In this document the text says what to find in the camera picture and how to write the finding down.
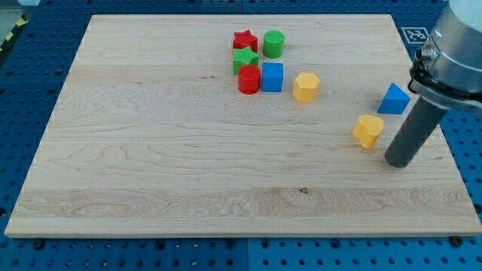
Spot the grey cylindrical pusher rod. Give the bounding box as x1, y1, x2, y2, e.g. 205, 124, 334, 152
385, 97, 448, 168

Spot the yellow heart block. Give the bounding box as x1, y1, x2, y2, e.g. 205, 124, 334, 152
352, 114, 385, 149

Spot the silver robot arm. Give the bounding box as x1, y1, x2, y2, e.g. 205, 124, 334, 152
385, 0, 481, 168

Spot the blue triangle block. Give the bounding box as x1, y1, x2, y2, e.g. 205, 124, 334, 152
377, 83, 411, 114

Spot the white fiducial marker tag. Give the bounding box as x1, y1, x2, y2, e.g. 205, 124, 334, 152
401, 26, 429, 44

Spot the yellow hexagon block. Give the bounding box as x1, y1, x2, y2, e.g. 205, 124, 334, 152
293, 72, 321, 103

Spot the blue cube block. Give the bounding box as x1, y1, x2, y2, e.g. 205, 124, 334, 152
261, 62, 284, 92

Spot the green cylinder block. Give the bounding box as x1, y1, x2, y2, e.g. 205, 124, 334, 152
263, 30, 285, 59

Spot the wooden board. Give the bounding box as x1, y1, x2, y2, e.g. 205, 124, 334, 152
5, 14, 481, 239

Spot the red cylinder block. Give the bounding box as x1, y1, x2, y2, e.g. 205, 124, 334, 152
238, 64, 261, 95

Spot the green star block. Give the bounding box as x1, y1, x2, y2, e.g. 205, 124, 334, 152
233, 47, 259, 75

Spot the red star block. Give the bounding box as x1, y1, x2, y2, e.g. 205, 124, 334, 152
233, 30, 258, 53

